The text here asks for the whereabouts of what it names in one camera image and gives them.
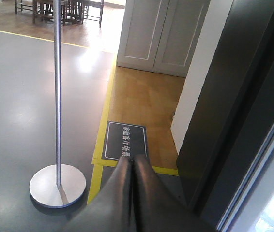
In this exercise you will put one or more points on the yellow floor tape line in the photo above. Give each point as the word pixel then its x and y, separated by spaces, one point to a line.
pixel 97 159

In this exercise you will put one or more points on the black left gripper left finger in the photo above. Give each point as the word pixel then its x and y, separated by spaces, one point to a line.
pixel 110 210

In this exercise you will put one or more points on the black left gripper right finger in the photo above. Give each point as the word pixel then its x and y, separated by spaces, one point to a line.
pixel 155 208

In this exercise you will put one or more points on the dark wooden chair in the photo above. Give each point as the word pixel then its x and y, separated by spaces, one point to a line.
pixel 91 10

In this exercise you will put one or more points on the dark wooden table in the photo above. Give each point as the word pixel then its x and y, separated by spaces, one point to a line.
pixel 70 10

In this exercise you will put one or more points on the dark grey fridge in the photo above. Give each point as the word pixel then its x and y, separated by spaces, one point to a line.
pixel 233 116

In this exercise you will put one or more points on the silver stanchion pole with base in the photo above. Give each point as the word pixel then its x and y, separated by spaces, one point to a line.
pixel 59 185

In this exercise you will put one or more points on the white panelled double door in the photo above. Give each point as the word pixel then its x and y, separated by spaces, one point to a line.
pixel 160 36

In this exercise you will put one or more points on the dark floor sign with text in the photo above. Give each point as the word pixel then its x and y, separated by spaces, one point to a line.
pixel 122 139

